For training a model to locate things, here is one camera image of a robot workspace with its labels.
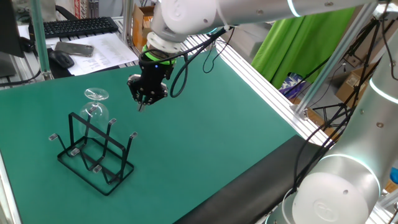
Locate black keyboard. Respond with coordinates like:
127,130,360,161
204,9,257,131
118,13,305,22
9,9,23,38
28,16,119,40

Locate black rubber mat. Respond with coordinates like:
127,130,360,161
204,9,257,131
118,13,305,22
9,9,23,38
174,134,332,224

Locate open cardboard box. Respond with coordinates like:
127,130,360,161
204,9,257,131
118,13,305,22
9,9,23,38
132,3,156,52

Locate black cable bundle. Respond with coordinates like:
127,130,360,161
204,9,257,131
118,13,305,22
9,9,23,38
292,18,398,200

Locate black metal cup rack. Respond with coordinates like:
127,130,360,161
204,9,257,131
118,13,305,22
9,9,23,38
49,111,139,197

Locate aluminium profile post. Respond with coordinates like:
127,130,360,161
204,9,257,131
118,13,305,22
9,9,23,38
29,0,52,80
294,0,398,121
122,0,135,44

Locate aluminium profile table rail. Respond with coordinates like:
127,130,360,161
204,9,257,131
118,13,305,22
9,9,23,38
0,149,22,224
183,34,332,147

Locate green table mat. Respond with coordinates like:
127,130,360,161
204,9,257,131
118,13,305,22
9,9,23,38
0,49,301,224

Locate thick black gripper cable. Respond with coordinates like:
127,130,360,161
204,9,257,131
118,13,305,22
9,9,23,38
169,27,231,99

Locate black camera cable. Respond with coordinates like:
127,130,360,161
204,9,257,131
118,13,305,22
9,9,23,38
201,27,236,75

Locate blue white patterned bag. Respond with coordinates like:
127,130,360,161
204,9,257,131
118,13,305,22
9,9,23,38
278,72,304,100

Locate black computer mouse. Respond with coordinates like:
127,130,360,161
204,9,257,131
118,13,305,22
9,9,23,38
48,49,75,69

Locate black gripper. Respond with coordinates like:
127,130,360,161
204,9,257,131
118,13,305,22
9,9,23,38
127,60,175,111

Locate black monitor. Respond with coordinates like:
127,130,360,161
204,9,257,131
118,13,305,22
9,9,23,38
0,0,25,78

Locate green flange ring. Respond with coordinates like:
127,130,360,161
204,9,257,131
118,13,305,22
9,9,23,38
141,45,177,65

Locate closed cardboard box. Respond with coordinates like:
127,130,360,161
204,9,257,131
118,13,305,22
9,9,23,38
335,63,379,108

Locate clear wine glass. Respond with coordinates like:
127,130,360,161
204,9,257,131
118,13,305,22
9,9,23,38
79,88,110,138

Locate white printed paper sheets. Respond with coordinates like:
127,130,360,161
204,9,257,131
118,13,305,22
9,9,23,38
17,24,139,77

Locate smartphone in clear case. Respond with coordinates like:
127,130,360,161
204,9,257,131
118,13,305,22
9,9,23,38
54,41,95,58

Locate bright green cloth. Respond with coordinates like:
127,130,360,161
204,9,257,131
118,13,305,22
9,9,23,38
251,7,356,90

